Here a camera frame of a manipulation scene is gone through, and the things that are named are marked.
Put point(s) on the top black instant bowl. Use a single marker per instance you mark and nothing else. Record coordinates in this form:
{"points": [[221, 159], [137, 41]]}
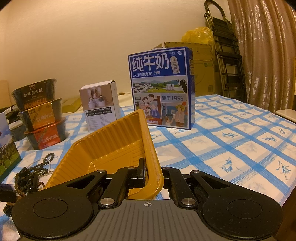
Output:
{"points": [[34, 94]]}

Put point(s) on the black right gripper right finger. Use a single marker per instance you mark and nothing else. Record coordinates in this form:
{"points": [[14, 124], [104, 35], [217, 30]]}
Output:
{"points": [[178, 188]]}

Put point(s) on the yellow plastic bag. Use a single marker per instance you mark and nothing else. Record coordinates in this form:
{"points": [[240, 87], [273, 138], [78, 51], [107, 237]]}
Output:
{"points": [[200, 35]]}

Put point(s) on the white chair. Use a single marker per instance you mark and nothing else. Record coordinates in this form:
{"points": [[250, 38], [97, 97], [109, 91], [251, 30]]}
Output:
{"points": [[288, 114]]}

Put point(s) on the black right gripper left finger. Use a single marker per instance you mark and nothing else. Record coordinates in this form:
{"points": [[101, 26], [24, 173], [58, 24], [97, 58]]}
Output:
{"points": [[117, 186]]}

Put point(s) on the green landscape picture box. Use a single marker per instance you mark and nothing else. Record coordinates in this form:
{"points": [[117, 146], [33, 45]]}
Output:
{"points": [[9, 155]]}

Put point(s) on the folded black step ladder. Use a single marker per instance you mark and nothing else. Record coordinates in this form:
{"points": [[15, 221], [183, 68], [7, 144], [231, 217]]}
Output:
{"points": [[227, 53]]}

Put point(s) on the middle orange label bowl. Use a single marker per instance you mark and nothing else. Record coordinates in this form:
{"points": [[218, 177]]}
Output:
{"points": [[42, 115]]}

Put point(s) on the blue milk carton box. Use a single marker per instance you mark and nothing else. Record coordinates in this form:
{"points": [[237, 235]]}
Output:
{"points": [[162, 83]]}

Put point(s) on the brown cardboard box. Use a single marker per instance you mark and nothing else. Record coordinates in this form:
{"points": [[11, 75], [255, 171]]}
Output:
{"points": [[203, 61]]}

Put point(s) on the beige patterned curtain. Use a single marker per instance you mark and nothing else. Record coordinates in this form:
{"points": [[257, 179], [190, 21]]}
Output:
{"points": [[266, 37]]}

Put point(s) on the small white product box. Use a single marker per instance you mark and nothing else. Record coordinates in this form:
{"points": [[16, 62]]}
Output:
{"points": [[100, 104]]}

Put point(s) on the orange plastic tray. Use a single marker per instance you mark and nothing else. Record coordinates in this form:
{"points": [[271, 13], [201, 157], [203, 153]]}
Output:
{"points": [[117, 145]]}

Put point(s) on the bottom red label bowl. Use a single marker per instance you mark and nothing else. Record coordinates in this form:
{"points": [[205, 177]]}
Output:
{"points": [[48, 135]]}

